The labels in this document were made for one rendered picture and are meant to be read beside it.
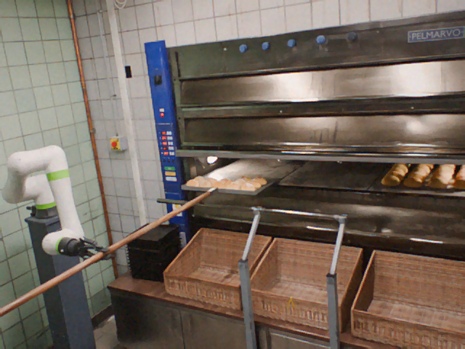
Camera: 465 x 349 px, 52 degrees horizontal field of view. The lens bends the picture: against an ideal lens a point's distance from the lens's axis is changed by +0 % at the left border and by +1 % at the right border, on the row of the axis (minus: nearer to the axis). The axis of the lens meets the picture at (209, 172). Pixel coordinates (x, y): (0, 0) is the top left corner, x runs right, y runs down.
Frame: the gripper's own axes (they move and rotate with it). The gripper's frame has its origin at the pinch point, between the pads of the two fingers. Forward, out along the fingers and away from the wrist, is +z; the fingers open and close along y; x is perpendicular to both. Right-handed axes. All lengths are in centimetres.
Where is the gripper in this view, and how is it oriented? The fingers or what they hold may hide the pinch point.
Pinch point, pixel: (103, 253)
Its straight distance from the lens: 228.1
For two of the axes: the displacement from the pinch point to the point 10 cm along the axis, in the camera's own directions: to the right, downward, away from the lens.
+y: 1.0, 9.6, 2.5
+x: -5.3, 2.6, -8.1
